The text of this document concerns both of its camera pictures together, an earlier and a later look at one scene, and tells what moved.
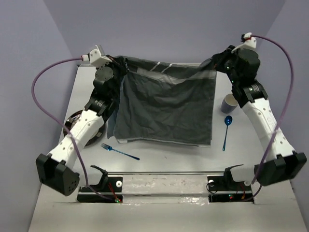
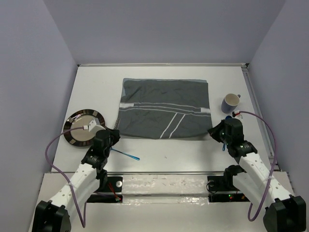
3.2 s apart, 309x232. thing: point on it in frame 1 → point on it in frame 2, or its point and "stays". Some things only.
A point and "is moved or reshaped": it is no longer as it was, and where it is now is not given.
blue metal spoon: [228, 121] stays
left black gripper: [115, 64] → [114, 133]
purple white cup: [229, 104] stays
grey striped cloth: [163, 102] is moved or reshaped
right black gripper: [220, 57] → [213, 131]
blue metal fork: [109, 148] stays
